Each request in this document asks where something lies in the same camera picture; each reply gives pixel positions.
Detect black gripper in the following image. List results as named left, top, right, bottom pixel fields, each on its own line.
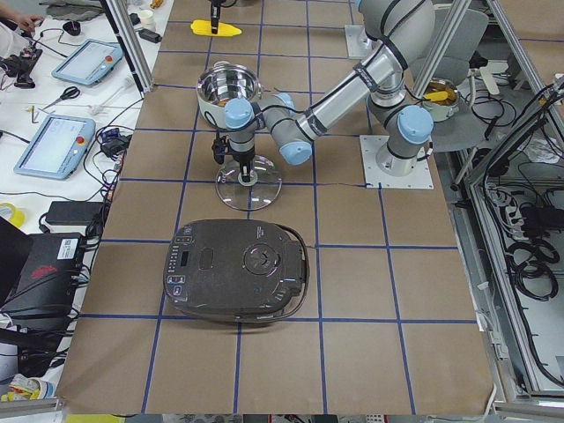
left=211, top=2, right=255, bottom=179

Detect yellow corn cob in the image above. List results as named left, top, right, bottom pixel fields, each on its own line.
left=190, top=19, right=242, bottom=37

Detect glass pot lid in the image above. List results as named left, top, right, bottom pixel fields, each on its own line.
left=215, top=155, right=282, bottom=212

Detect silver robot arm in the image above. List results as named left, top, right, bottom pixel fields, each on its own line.
left=212, top=1, right=435, bottom=183

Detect white electric cooking pot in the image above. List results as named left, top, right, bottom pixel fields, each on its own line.
left=197, top=61, right=263, bottom=129

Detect white pot with yellow items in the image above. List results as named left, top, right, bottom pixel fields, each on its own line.
left=422, top=78, right=459, bottom=122

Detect white paper cup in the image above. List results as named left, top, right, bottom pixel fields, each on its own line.
left=137, top=10, right=156, bottom=31

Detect upper blue teach pendant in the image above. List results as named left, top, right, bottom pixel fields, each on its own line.
left=51, top=39, right=123, bottom=86

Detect blue teach pendant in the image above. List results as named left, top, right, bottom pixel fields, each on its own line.
left=13, top=114, right=96, bottom=180
left=51, top=39, right=123, bottom=86

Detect black scissors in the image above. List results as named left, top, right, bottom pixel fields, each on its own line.
left=46, top=85, right=81, bottom=108

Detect lower blue teach pendant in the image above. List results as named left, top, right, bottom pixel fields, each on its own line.
left=13, top=114, right=96, bottom=180

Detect black rice cooker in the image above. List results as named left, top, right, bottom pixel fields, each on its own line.
left=163, top=219, right=309, bottom=323

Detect black power adapter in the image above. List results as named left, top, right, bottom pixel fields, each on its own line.
left=39, top=201, right=103, bottom=233

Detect yellow tape roll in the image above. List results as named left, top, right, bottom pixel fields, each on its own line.
left=0, top=203, right=26, bottom=228

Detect black computer box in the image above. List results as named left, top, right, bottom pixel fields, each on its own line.
left=1, top=233, right=85, bottom=352

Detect aluminium frame post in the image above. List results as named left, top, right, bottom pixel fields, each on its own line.
left=100, top=0, right=154, bottom=94

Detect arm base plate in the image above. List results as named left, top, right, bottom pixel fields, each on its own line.
left=360, top=135, right=434, bottom=189
left=345, top=25, right=373, bottom=59

